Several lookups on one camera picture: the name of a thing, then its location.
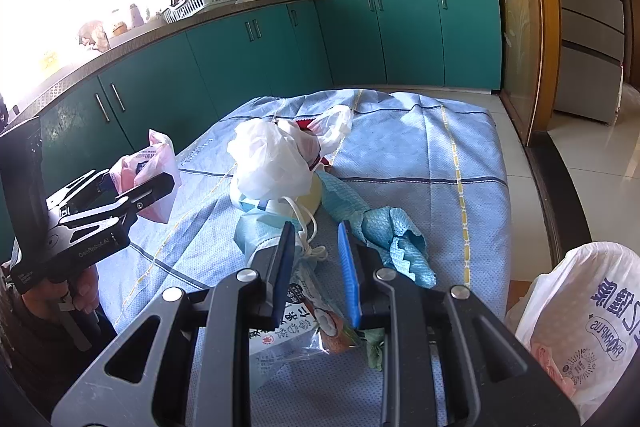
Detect left hand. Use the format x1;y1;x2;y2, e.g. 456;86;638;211
22;265;100;322

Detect wooden glass door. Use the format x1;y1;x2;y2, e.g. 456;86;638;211
500;0;561;146

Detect green leafy vegetable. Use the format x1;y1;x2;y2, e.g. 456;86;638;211
358;329;385;372

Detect teal dish cloth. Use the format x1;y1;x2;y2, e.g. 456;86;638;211
318;171;437;288

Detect teal kitchen cabinets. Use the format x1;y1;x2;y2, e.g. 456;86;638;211
27;0;503;192

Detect grey refrigerator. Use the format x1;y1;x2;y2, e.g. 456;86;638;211
554;0;626;124

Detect light blue checked tablecloth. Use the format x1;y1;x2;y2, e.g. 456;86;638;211
96;86;512;427

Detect white printed trash bag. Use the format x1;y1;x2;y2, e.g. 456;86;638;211
506;242;639;421

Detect white plastic bag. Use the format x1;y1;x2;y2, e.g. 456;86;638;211
227;105;352;202

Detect pink plastic wrapper bag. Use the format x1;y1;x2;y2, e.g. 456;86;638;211
108;129;181;225

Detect clear printed plastic packaging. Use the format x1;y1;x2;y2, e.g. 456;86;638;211
248;247;364;392

